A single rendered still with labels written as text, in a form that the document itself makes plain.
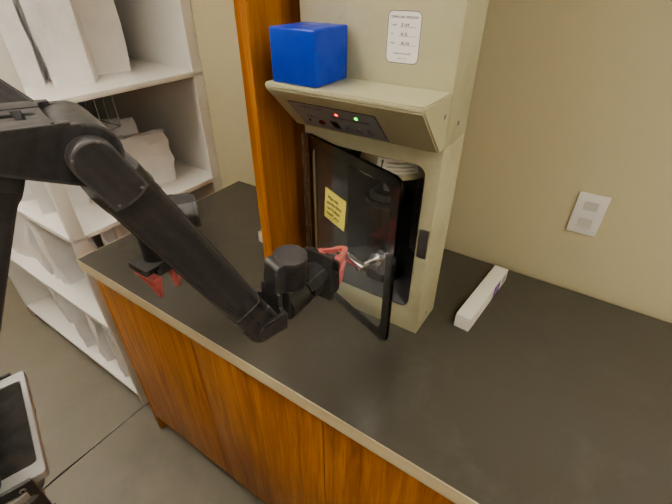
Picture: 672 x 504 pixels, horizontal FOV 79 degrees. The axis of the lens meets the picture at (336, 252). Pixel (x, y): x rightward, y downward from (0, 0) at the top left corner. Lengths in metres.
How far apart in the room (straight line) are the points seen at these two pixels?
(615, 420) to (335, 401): 0.56
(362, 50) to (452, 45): 0.17
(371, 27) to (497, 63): 0.46
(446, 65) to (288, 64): 0.27
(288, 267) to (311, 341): 0.39
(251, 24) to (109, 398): 1.88
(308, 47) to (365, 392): 0.67
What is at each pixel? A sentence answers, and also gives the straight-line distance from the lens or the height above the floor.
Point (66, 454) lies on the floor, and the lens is 2.23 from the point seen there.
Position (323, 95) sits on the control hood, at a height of 1.50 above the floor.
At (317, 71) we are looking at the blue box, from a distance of 0.76.
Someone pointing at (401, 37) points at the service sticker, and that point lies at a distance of 0.78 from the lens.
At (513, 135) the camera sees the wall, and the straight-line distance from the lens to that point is 1.20.
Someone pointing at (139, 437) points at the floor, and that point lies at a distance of 2.13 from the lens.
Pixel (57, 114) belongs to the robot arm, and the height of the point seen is 1.57.
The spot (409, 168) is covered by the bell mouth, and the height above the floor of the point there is 1.34.
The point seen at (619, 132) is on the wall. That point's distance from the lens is 1.17.
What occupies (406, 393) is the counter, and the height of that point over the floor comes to 0.94.
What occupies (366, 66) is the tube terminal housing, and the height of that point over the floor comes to 1.53.
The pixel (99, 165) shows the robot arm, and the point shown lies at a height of 1.54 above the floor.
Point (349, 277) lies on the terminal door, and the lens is 0.94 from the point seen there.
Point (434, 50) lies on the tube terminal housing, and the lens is 0.76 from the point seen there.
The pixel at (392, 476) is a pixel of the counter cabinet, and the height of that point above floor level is 0.80.
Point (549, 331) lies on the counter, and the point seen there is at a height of 0.94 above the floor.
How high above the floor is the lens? 1.68
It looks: 35 degrees down
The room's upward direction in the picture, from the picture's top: straight up
